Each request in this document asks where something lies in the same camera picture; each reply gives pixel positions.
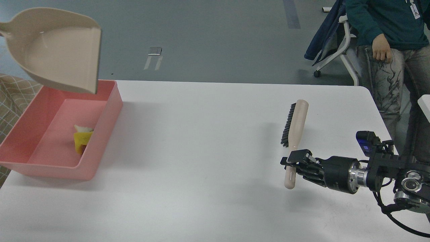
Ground navy blue jacket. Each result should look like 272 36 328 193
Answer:
304 0 346 66

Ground beige hand brush black bristles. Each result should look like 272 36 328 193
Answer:
281 99 309 189

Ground beige plastic dustpan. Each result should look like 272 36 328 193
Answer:
1 7 102 94

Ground pink plastic bin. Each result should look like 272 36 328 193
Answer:
0 80 123 180

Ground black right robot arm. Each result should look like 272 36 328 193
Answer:
281 139 429 238

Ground beige checkered cloth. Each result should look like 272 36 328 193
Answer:
0 75 42 187

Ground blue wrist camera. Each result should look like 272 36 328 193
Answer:
356 131 381 157

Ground yellow green sponge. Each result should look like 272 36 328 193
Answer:
73 131 93 155

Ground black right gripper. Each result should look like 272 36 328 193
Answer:
281 150 367 194

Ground standing person teal sweater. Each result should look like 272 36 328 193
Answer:
345 0 430 161

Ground white office chair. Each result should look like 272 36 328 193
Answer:
313 15 361 86

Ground person's bare hand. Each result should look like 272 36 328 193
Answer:
372 34 393 64

